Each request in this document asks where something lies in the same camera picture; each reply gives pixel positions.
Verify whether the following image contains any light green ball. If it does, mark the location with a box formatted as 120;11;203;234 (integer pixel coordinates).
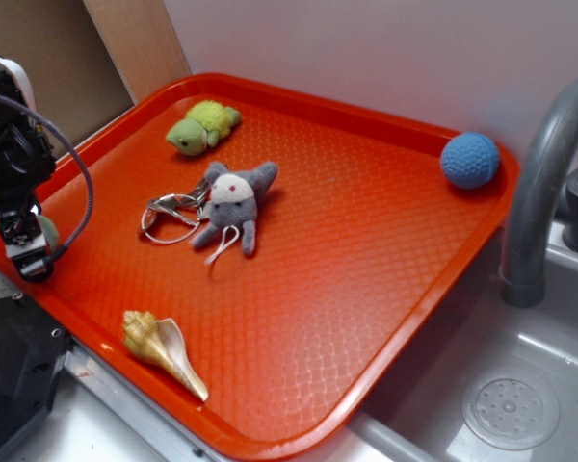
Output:
37;215;60;252

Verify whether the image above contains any blue textured ball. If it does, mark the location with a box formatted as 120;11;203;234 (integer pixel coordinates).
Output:
440;132;500;190

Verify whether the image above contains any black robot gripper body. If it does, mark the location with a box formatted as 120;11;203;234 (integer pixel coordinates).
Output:
0;56;56;220

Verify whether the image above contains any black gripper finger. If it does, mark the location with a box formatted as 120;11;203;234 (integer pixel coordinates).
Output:
0;211;53;283

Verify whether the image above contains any grey toy sink basin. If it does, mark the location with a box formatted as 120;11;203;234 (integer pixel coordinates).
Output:
346;216;578;462

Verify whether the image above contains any silver metal key clasp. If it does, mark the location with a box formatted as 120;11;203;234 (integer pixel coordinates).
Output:
137;178;211;245

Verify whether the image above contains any grey braided cable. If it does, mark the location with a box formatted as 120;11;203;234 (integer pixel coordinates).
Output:
0;89;95;270

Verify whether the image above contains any grey sink faucet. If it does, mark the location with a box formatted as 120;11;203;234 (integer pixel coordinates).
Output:
499;80;578;308

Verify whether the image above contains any orange plastic tray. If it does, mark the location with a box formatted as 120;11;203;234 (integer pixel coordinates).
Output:
22;74;519;461

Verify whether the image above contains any round sink drain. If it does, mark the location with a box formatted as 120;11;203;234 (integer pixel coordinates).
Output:
461;368;560;451

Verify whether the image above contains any grey plush keychain toy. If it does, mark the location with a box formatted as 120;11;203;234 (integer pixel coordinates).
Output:
191;162;278;257

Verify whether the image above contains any beige conch seashell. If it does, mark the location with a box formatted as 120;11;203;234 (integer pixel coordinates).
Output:
122;310;209;402

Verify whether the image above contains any brown cardboard panel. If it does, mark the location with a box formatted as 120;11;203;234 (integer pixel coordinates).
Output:
0;1;133;145

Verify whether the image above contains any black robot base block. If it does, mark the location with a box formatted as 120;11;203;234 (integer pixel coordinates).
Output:
0;293;70;461

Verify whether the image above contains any green plush turtle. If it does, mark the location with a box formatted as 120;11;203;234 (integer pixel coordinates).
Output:
165;100;242;157

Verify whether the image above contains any light wooden board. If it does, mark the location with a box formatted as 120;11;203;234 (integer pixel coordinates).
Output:
84;0;192;104

